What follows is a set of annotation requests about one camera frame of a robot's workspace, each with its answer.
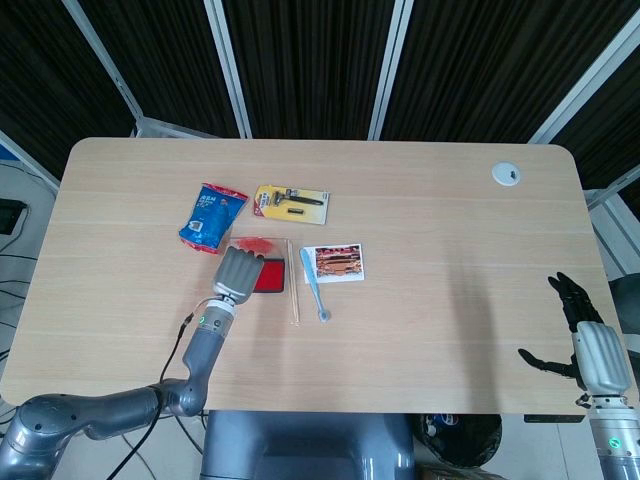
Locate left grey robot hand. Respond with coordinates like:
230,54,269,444
211,245,265,307

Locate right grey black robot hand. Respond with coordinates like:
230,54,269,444
517,271,634,394

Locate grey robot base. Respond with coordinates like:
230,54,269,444
199,410,417,480

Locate clear ink pad lid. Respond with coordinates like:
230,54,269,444
230,234,289,262

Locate wrapped wooden chopsticks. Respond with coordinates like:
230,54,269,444
283,238,303,329

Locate dark grey bulky object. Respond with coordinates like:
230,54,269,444
606,273,640,351

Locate blue snack bag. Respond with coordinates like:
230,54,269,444
178,181,250,257

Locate light blue toothbrush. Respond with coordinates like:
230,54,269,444
298,246,333,324

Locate black desk control panel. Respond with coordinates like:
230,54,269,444
523,413,587,424

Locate yellow razor blister pack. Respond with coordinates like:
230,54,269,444
252,183,333,227

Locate photo postcard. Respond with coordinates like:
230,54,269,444
303,242,365,286

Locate black trash bin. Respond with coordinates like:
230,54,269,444
413,413,503,471

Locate black floor device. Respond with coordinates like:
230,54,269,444
0,198,28,235

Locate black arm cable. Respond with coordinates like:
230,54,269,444
87,311,199,480

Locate white desk cable grommet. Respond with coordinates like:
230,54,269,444
490,160,523,188

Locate white partition post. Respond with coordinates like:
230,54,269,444
528,21,640,146
61,0,147,139
368,0,416,142
204,0,253,140

